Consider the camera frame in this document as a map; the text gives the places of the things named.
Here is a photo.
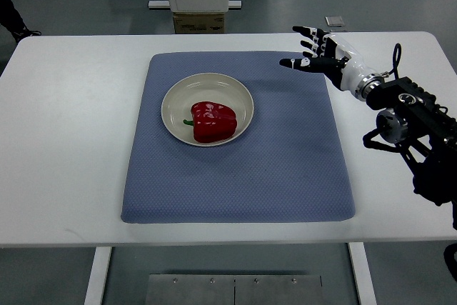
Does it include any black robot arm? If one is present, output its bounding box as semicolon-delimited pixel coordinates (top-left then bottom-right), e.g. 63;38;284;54
356;44;456;206

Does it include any white left table leg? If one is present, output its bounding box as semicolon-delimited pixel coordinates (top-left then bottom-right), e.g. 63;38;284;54
84;246;112;305

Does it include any white table leg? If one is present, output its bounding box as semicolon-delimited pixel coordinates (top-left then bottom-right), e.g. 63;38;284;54
84;246;112;305
348;242;377;305

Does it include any person in black clothing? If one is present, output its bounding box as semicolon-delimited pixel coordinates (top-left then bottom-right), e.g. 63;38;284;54
1;0;41;44

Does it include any cardboard box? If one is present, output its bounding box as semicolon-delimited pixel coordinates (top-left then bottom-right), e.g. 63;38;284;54
173;13;225;34

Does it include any cream round plate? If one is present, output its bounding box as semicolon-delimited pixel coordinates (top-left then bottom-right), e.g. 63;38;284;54
161;73;254;147

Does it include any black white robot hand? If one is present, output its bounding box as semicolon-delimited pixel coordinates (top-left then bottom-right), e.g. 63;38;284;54
279;26;381;98

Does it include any white right table leg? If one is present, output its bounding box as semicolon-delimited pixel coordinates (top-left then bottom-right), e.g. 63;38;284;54
348;242;377;305

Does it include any red bell pepper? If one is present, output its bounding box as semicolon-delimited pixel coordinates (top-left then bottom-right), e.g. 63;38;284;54
183;101;238;144

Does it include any blue textured mat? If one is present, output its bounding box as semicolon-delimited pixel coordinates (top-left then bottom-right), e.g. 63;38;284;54
121;51;355;224

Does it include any small grey floor plate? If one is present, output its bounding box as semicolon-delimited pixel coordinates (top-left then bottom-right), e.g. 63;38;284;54
325;16;345;28

